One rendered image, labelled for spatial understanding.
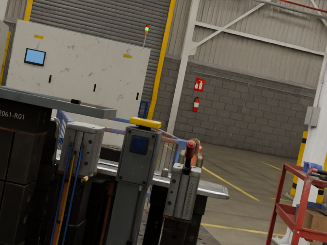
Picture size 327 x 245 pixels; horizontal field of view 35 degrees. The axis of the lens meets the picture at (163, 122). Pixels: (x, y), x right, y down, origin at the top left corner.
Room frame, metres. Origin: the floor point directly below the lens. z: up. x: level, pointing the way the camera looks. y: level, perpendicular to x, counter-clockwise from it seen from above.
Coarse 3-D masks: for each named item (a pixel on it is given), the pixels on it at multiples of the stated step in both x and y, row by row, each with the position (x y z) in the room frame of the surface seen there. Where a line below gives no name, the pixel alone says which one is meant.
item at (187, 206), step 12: (180, 168) 1.18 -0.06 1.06; (192, 168) 1.21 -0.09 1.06; (180, 180) 1.18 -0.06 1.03; (192, 180) 1.18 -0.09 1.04; (168, 192) 1.18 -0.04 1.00; (180, 192) 1.18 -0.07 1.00; (192, 192) 1.18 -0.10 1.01; (168, 204) 1.18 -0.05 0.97; (180, 204) 1.18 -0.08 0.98; (192, 204) 1.18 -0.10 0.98; (168, 216) 1.18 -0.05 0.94; (180, 216) 1.18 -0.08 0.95; (168, 228) 1.19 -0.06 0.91; (180, 228) 1.19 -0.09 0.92; (168, 240) 1.19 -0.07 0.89; (180, 240) 1.19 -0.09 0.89
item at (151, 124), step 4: (132, 120) 1.03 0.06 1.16; (136, 120) 1.03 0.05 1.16; (140, 120) 1.03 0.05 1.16; (144, 120) 1.03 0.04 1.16; (148, 120) 1.06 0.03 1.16; (140, 124) 1.03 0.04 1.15; (144, 124) 1.03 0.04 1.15; (148, 124) 1.03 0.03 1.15; (152, 124) 1.03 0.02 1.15; (156, 124) 1.03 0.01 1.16; (160, 124) 1.06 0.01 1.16; (140, 128) 1.05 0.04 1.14; (144, 128) 1.05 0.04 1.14; (148, 128) 1.05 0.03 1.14; (156, 128) 1.03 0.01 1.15
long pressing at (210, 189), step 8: (56, 160) 1.32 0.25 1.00; (104, 160) 1.46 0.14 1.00; (104, 168) 1.31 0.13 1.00; (112, 168) 1.35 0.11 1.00; (160, 176) 1.37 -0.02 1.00; (168, 176) 1.40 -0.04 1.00; (152, 184) 1.30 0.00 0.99; (160, 184) 1.30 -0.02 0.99; (168, 184) 1.30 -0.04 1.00; (200, 184) 1.38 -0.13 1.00; (208, 184) 1.41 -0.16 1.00; (216, 184) 1.44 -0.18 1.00; (200, 192) 1.29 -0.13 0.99; (208, 192) 1.29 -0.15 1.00; (216, 192) 1.29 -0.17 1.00; (224, 192) 1.34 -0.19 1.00
